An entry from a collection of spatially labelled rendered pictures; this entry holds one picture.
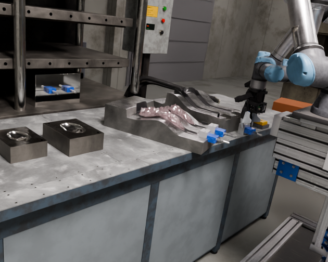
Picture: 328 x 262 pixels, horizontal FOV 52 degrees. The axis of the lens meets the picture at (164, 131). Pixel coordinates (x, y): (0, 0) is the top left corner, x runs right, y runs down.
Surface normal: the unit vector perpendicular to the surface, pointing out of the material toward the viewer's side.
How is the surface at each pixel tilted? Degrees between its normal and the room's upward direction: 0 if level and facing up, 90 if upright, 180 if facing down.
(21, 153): 90
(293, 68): 96
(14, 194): 0
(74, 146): 90
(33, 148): 90
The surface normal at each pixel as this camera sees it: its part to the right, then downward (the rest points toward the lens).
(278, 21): -0.65, 0.16
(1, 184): 0.12, -0.94
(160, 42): 0.71, 0.31
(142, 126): -0.45, 0.23
